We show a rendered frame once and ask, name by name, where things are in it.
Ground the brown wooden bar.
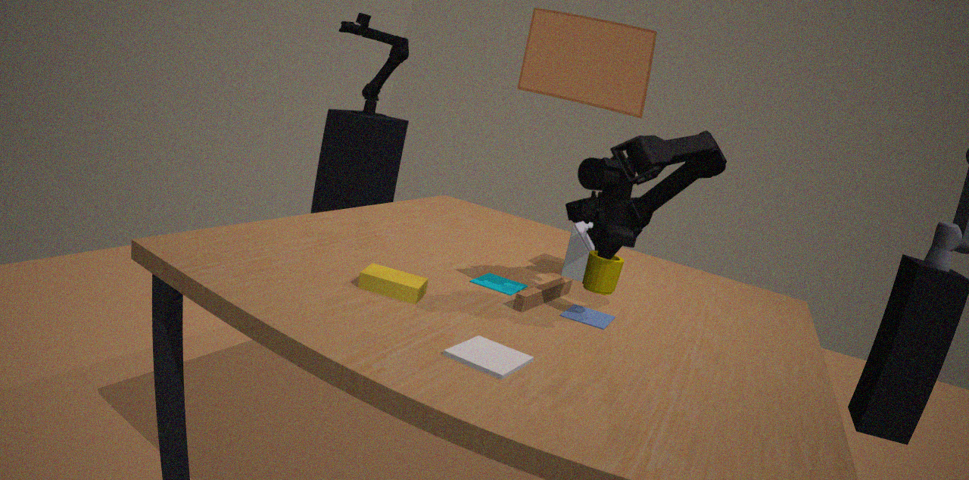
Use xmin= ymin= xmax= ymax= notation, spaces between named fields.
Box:
xmin=513 ymin=276 xmax=572 ymax=313

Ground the yellow cup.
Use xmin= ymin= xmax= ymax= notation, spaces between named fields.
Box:
xmin=582 ymin=251 xmax=625 ymax=295

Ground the yellow rectangular block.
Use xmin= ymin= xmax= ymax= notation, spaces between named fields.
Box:
xmin=357 ymin=263 xmax=428 ymax=304

